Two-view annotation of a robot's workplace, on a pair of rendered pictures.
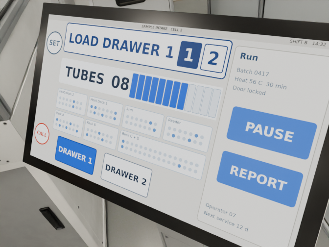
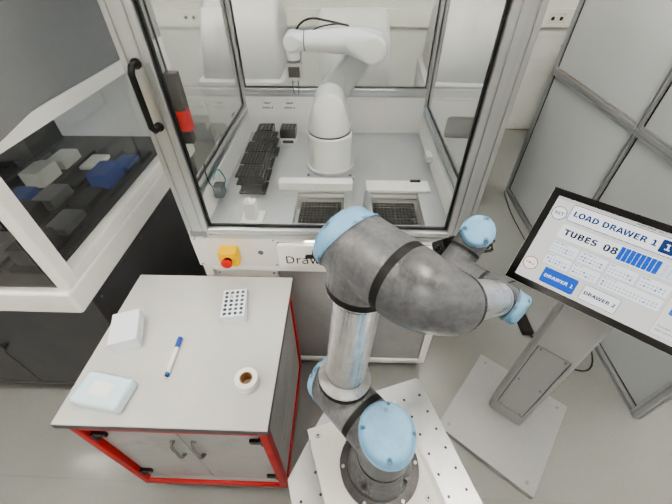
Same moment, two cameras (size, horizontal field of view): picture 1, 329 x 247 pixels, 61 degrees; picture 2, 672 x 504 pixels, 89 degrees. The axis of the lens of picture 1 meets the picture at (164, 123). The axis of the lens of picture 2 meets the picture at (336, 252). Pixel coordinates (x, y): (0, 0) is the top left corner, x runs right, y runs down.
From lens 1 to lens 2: 97 cm
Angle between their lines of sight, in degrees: 4
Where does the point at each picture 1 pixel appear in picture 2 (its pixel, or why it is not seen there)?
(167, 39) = (654, 236)
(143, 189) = (611, 309)
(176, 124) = (647, 280)
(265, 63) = not seen: outside the picture
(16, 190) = not seen: hidden behind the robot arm
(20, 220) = not seen: hidden behind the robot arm
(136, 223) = (441, 342)
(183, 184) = (643, 312)
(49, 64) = (550, 224)
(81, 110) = (571, 256)
